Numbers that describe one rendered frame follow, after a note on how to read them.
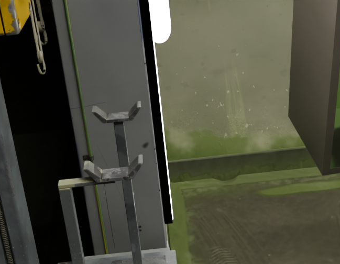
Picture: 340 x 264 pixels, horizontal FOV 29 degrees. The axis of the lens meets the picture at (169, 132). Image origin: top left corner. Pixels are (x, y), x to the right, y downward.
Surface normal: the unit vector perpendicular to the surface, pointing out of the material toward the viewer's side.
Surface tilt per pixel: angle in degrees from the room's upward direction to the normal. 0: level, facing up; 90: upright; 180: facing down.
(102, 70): 90
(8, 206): 90
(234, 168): 90
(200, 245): 0
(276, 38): 57
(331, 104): 102
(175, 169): 91
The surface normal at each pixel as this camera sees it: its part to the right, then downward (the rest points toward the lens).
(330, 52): -0.98, 0.15
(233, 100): 0.00, -0.15
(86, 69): 0.05, 0.41
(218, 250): -0.10, -0.91
